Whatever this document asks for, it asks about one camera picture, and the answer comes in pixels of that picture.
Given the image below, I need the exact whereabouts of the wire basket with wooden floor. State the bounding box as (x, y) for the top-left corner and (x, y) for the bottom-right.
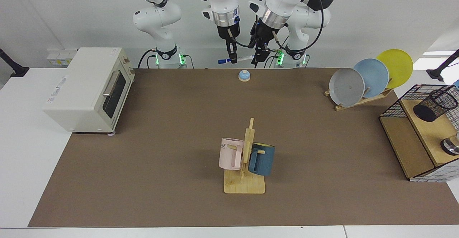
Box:
(379, 84), (459, 183)

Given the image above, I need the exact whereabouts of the yellow plate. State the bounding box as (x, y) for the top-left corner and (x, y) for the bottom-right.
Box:
(377, 49), (413, 89)

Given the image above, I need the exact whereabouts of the pink cup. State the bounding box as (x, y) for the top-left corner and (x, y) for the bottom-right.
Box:
(219, 137), (245, 171)

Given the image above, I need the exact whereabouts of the brown table cloth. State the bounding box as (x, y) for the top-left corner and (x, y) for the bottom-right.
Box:
(28, 67), (459, 228)

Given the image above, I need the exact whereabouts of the grey plate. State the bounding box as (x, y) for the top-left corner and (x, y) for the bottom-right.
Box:
(329, 68), (365, 107)

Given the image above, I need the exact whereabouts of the blue and white marker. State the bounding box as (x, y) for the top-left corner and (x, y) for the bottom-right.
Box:
(218, 55), (256, 65)

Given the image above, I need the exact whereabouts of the pale toaster oven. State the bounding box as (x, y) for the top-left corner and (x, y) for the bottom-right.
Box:
(42, 47), (135, 136)

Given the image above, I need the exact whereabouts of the black mesh pen holder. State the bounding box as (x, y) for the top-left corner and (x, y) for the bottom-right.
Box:
(413, 89), (458, 122)

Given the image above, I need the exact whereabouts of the wooden plate rack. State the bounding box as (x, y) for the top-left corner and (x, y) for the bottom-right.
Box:
(325, 87), (394, 112)

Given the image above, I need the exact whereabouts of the silver metal lid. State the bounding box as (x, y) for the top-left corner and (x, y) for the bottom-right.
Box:
(440, 132), (459, 156)

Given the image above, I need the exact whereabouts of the wooden cup stand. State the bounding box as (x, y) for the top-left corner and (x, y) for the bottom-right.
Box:
(224, 118), (266, 194)

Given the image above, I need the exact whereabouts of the teal cup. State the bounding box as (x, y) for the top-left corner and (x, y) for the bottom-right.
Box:
(248, 143), (276, 177)

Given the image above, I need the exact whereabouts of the light blue plate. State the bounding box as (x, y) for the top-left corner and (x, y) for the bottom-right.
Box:
(354, 59), (389, 98)

